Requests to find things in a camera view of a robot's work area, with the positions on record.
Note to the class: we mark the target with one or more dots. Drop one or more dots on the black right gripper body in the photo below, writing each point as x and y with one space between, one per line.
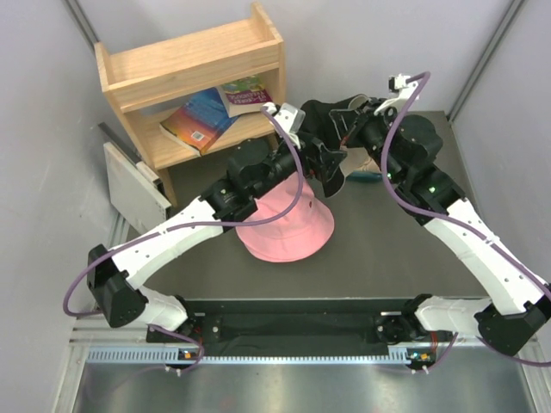
372 131

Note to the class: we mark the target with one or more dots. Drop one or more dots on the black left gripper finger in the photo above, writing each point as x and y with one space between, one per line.
331 185
324 159

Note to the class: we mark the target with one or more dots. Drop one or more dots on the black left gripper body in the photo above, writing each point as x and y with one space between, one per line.
285 164

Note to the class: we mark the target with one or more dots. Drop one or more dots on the black hat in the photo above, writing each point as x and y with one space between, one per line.
318 123

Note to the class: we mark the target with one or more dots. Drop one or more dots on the pink bucket hat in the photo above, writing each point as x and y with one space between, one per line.
281 255
309 224

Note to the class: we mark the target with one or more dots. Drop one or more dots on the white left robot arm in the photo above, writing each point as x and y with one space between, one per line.
117 280

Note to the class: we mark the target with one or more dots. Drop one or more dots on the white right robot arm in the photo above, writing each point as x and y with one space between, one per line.
516 305

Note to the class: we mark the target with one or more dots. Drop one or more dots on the teal plastic basin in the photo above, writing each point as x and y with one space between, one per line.
364 176

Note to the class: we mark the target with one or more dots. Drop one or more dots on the beige baseball cap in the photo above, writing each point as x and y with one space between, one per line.
358 160

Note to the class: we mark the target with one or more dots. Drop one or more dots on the green purple paperback book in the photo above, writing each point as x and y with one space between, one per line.
243 96

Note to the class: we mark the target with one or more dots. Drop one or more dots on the blue orange paperback book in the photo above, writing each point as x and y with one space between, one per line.
200 122

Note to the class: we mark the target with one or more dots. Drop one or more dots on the grey flat board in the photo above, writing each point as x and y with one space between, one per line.
135 190

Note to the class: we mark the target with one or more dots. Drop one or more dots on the wooden bookshelf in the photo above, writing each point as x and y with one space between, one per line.
163 71

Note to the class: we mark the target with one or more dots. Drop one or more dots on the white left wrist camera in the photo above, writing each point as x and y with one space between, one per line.
286 120

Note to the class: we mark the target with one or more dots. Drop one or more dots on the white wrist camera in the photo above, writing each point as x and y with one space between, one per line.
286 120
401 88

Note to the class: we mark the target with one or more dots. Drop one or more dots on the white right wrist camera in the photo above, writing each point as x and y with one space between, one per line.
401 88

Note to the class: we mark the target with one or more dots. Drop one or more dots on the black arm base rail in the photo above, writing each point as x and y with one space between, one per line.
295 327

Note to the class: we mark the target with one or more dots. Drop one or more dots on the grey slotted cable duct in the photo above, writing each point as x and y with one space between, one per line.
184 356

